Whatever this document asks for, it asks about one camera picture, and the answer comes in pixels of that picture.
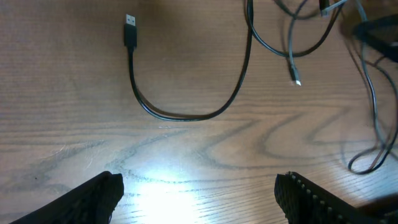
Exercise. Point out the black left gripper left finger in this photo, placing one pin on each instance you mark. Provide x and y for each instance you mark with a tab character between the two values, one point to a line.
92	202

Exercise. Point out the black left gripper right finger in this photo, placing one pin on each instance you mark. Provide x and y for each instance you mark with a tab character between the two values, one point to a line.
303	201

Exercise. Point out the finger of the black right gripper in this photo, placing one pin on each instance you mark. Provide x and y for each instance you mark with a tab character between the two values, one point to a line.
380	34

